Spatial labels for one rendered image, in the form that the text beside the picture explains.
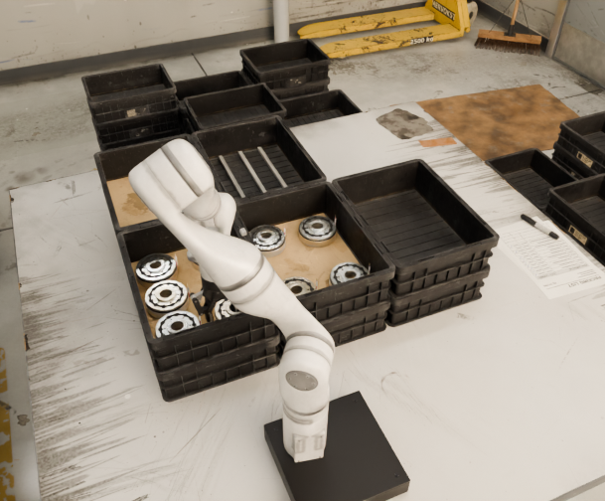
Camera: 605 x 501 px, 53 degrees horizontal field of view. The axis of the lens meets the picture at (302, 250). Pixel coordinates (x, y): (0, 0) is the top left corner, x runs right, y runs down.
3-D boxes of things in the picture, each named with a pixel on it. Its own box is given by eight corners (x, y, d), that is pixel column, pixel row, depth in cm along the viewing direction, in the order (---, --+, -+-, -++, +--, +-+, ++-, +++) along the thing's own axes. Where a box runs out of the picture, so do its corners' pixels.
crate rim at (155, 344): (281, 312, 137) (281, 305, 136) (150, 353, 129) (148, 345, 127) (228, 211, 165) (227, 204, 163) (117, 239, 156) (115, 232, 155)
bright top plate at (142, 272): (181, 273, 154) (181, 271, 154) (142, 286, 151) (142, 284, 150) (168, 250, 161) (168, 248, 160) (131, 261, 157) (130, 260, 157)
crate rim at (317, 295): (397, 276, 146) (398, 269, 144) (281, 312, 137) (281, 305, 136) (329, 186, 173) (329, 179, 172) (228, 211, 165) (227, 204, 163)
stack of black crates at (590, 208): (649, 292, 248) (683, 229, 225) (591, 314, 239) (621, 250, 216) (580, 234, 275) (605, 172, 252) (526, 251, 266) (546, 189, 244)
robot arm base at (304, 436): (330, 455, 128) (334, 412, 116) (287, 463, 126) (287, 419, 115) (320, 417, 135) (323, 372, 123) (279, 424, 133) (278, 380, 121)
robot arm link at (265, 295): (270, 245, 102) (254, 284, 95) (346, 346, 115) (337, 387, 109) (228, 257, 106) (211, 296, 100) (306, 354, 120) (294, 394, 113)
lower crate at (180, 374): (283, 368, 151) (282, 337, 143) (164, 408, 143) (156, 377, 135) (233, 266, 179) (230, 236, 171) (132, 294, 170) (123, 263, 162)
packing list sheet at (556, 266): (617, 280, 174) (617, 278, 174) (552, 303, 168) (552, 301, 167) (541, 214, 197) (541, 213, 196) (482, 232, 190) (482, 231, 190)
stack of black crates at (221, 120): (267, 161, 319) (264, 82, 289) (289, 193, 298) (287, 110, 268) (194, 178, 307) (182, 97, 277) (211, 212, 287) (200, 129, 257)
